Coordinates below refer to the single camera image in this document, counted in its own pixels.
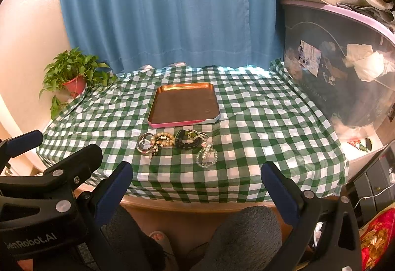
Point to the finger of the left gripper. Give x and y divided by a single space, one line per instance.
112 190
13 147

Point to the green checkered tablecloth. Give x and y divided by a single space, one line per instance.
264 116

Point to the blue curtain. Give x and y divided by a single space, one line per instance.
129 34

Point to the grey fuzzy leg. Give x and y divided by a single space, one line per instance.
247 240
137 251

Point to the grey fuzzy left leg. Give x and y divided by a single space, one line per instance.
137 251

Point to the green black watch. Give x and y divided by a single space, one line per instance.
189 139

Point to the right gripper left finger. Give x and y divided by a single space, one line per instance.
112 190

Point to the clear storage bin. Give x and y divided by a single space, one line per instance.
344 61

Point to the potted green plant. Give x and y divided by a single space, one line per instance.
73 71

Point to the pink copper tray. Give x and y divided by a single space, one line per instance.
185 104

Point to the red floral cushion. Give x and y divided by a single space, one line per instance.
376 237

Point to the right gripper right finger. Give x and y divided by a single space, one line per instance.
290 201

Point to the grey fuzzy right leg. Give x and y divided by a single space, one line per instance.
247 240

